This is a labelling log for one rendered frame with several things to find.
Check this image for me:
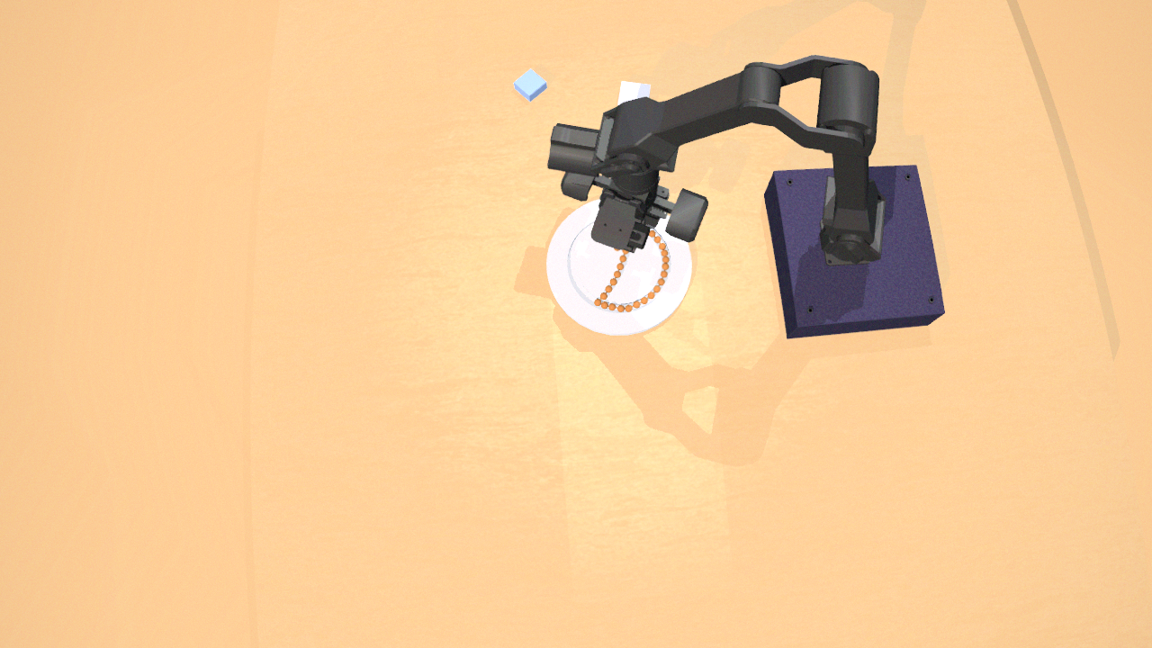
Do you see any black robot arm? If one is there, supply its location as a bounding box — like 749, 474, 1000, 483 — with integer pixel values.
547, 55, 887, 266

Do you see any white cube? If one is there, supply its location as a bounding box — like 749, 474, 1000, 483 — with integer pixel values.
617, 81, 651, 105

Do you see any white round board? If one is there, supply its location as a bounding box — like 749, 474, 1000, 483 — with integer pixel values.
546, 199, 692, 336

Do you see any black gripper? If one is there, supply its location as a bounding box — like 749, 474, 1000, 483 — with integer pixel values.
560, 172, 708, 243

